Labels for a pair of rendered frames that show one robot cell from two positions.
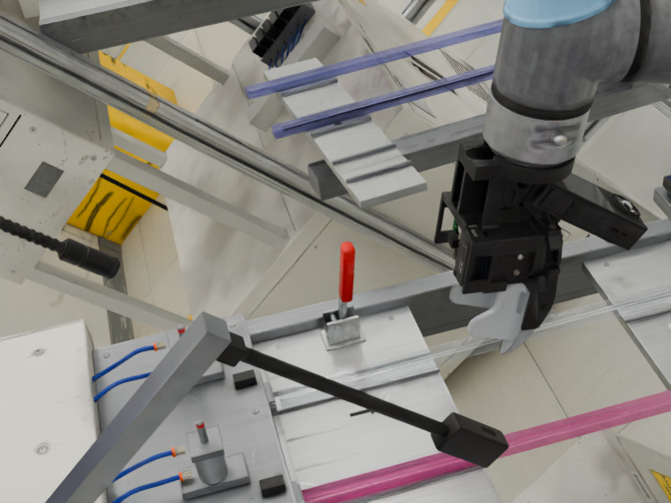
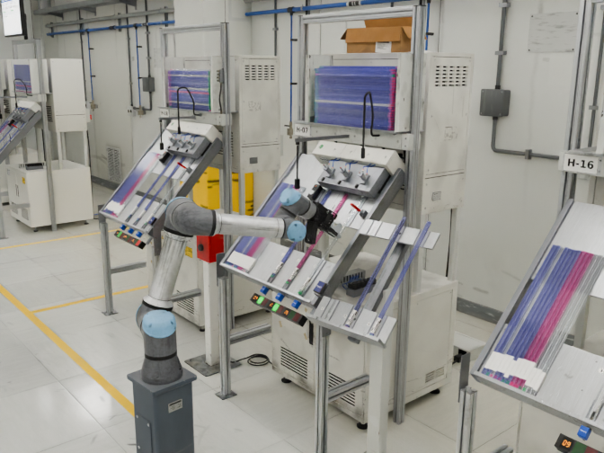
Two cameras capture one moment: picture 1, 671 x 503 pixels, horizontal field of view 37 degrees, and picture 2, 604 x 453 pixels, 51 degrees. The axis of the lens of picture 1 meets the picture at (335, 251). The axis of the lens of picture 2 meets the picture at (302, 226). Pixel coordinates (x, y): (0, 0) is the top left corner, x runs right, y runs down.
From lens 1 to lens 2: 2.91 m
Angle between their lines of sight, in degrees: 101
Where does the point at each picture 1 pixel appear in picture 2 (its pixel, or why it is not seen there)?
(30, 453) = (368, 152)
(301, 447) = (354, 199)
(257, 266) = (590, 342)
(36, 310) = not seen: outside the picture
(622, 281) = (328, 266)
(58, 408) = (372, 157)
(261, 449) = (345, 183)
